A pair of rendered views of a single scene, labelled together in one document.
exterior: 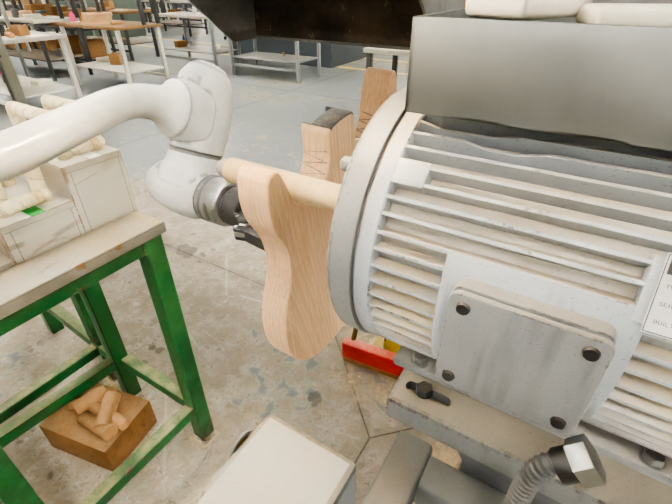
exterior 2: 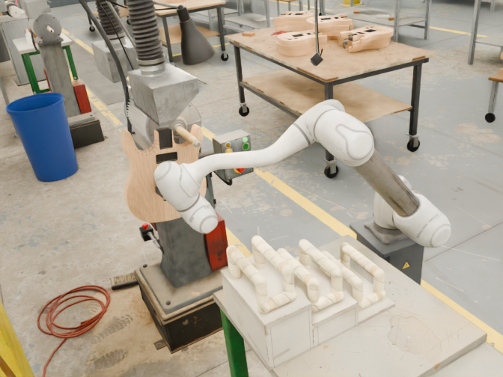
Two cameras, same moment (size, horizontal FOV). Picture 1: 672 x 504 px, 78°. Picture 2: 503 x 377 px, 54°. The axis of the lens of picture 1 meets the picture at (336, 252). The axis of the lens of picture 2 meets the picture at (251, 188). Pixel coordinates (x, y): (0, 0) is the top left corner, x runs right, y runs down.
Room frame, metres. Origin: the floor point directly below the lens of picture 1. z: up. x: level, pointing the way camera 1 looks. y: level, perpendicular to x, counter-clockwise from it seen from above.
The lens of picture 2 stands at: (1.94, 1.27, 2.03)
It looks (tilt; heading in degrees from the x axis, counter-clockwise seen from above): 29 degrees down; 212
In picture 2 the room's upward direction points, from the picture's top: 6 degrees counter-clockwise
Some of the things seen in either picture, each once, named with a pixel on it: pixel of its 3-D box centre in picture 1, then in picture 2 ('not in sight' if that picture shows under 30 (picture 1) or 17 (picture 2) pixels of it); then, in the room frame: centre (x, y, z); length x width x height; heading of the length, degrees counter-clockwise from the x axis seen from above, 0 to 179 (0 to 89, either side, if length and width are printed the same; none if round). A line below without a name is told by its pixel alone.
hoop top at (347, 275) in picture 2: not in sight; (340, 269); (0.79, 0.84, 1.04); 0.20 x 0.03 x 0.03; 58
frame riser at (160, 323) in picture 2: not in sight; (191, 292); (0.27, -0.26, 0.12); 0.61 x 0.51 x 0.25; 149
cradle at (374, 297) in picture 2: not in sight; (370, 299); (0.81, 0.94, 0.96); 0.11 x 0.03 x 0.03; 149
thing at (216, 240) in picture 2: not in sight; (208, 231); (0.13, -0.18, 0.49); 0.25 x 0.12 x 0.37; 59
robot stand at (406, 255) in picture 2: not in sight; (387, 288); (0.04, 0.81, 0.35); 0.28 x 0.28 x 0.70; 51
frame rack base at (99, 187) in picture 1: (72, 179); (266, 308); (1.02, 0.69, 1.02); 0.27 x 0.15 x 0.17; 59
